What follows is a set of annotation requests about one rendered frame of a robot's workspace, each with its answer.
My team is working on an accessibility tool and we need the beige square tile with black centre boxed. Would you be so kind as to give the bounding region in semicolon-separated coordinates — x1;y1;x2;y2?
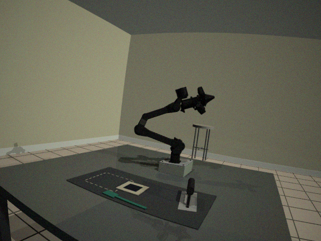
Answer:
116;181;149;196

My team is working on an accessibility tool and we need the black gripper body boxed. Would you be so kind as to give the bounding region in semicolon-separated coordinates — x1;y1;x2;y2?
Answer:
190;87;205;108

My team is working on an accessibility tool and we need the green flat spatula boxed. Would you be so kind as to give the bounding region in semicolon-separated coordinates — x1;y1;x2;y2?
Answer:
102;190;147;210

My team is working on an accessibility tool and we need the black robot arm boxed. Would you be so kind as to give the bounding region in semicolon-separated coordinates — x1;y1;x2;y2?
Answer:
134;87;206;164

